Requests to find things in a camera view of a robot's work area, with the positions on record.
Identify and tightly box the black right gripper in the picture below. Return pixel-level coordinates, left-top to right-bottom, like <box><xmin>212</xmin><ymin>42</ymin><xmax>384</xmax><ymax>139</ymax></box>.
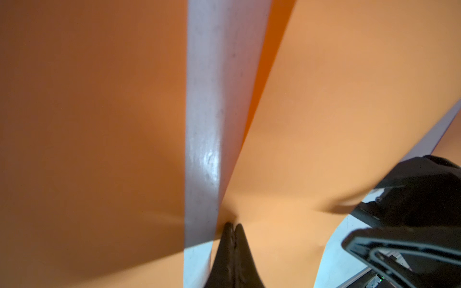
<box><xmin>342</xmin><ymin>156</ymin><xmax>461</xmax><ymax>288</ymax></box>

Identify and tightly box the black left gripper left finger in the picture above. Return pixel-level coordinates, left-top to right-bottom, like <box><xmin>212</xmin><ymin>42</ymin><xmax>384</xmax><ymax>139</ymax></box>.
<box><xmin>204</xmin><ymin>222</ymin><xmax>235</xmax><ymax>288</ymax></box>

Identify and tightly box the orange paper sheet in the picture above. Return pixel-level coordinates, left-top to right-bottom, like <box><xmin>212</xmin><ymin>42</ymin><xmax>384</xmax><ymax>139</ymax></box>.
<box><xmin>432</xmin><ymin>112</ymin><xmax>461</xmax><ymax>166</ymax></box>
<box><xmin>224</xmin><ymin>1</ymin><xmax>461</xmax><ymax>288</ymax></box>
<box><xmin>1</xmin><ymin>1</ymin><xmax>187</xmax><ymax>288</ymax></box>

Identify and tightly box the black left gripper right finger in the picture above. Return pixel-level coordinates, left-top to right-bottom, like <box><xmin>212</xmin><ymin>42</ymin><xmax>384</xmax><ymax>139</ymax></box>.
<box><xmin>234</xmin><ymin>224</ymin><xmax>265</xmax><ymax>288</ymax></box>

